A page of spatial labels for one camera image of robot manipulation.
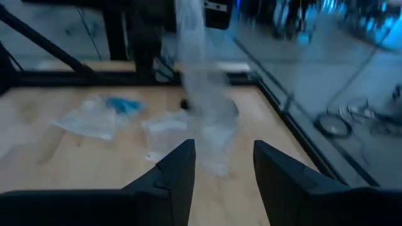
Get black round magnifier lens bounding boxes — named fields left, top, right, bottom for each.
left=313, top=112, right=353, bottom=139

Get clear plastic bag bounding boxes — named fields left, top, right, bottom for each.
left=51, top=95, right=149, bottom=141
left=174, top=0, right=241, bottom=177
left=140, top=110, right=197, bottom=163

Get black aluminium table frame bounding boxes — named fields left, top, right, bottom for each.
left=0, top=4, right=381, bottom=189

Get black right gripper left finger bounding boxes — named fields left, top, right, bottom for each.
left=0, top=139, right=196, bottom=226

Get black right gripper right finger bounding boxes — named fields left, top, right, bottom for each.
left=253, top=139, right=402, bottom=226

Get blue rubber band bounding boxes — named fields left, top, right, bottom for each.
left=119, top=99, right=148, bottom=116
left=105, top=96, right=139, bottom=116

